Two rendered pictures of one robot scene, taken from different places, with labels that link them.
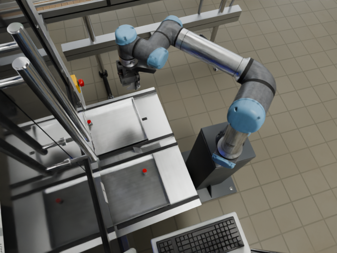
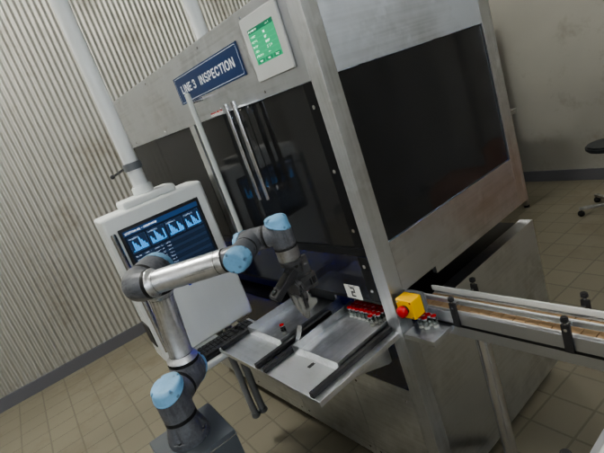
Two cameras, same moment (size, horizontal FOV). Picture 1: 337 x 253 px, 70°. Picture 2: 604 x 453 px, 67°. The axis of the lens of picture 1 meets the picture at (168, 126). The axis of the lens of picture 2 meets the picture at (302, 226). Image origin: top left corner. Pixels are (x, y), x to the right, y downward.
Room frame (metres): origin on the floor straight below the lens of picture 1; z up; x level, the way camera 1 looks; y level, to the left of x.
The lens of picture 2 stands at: (2.01, 0.12, 1.77)
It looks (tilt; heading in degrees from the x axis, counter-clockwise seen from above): 16 degrees down; 174
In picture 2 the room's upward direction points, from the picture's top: 19 degrees counter-clockwise
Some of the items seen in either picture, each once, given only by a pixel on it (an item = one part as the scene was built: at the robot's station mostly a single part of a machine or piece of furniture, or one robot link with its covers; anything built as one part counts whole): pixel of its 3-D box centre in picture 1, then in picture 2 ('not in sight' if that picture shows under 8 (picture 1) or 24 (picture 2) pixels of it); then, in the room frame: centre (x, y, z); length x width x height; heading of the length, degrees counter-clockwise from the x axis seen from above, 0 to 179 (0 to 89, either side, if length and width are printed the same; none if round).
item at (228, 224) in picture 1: (200, 244); (218, 343); (-0.01, -0.23, 0.82); 0.40 x 0.14 x 0.02; 114
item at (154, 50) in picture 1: (153, 51); (250, 242); (0.59, 0.09, 1.39); 0.11 x 0.11 x 0.08; 69
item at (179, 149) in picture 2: not in sight; (193, 185); (-0.52, -0.10, 1.50); 0.49 x 0.01 x 0.59; 28
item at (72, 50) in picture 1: (157, 31); not in sight; (1.61, 0.21, 0.49); 1.60 x 0.08 x 0.12; 118
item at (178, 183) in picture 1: (132, 154); (308, 338); (0.36, 0.17, 0.87); 0.70 x 0.48 x 0.02; 28
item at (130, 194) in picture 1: (127, 190); (294, 315); (0.18, 0.15, 0.90); 0.34 x 0.26 x 0.04; 118
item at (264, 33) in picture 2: not in sight; (266, 43); (0.43, 0.38, 1.96); 0.21 x 0.01 x 0.21; 28
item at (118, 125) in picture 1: (109, 128); (346, 332); (0.48, 0.31, 0.90); 0.34 x 0.26 x 0.04; 119
